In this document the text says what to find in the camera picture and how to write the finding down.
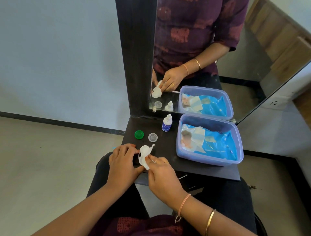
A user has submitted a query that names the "person's right hand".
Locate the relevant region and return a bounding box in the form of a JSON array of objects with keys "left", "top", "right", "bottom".
[{"left": 146, "top": 155, "right": 191, "bottom": 211}]

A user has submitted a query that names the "person's right forearm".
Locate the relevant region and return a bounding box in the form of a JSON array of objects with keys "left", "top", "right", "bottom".
[{"left": 174, "top": 193, "right": 258, "bottom": 236}]

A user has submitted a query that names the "white contact lens case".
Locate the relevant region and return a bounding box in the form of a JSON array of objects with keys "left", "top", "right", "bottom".
[{"left": 138, "top": 144, "right": 156, "bottom": 170}]

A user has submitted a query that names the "pink thread bracelet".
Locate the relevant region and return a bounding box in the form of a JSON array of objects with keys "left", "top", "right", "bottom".
[{"left": 175, "top": 193, "right": 191, "bottom": 224}]

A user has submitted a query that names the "white wall socket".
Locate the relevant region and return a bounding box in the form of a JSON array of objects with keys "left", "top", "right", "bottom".
[{"left": 261, "top": 94, "right": 296, "bottom": 111}]

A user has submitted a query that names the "maroon printed top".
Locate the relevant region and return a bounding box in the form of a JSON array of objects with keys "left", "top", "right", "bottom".
[{"left": 89, "top": 214, "right": 185, "bottom": 236}]

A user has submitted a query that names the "white dropper bottle blue label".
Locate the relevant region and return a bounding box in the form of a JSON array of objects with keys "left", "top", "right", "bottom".
[{"left": 162, "top": 113, "right": 173, "bottom": 132}]

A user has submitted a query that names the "person's left hand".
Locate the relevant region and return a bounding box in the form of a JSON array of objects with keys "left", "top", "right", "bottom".
[{"left": 106, "top": 143, "right": 146, "bottom": 193}]

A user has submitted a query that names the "blue translucent plastic container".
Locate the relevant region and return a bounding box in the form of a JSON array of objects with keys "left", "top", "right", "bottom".
[{"left": 176, "top": 114, "right": 244, "bottom": 167}]

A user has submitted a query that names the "person's left forearm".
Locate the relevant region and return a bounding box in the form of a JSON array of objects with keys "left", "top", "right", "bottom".
[{"left": 31, "top": 182, "right": 123, "bottom": 236}]

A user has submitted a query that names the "mirror with dark wooden frame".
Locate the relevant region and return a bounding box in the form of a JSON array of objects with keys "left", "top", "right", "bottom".
[{"left": 115, "top": 0, "right": 311, "bottom": 125}]

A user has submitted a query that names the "gold bangle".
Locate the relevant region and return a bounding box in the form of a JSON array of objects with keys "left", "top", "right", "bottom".
[{"left": 205, "top": 209, "right": 216, "bottom": 236}]

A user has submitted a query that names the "black chair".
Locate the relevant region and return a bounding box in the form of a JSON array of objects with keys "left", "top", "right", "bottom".
[{"left": 253, "top": 212, "right": 268, "bottom": 236}]

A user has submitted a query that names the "blue wet wipes packet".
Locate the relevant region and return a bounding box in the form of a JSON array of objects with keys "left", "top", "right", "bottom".
[{"left": 180, "top": 124, "right": 238, "bottom": 161}]

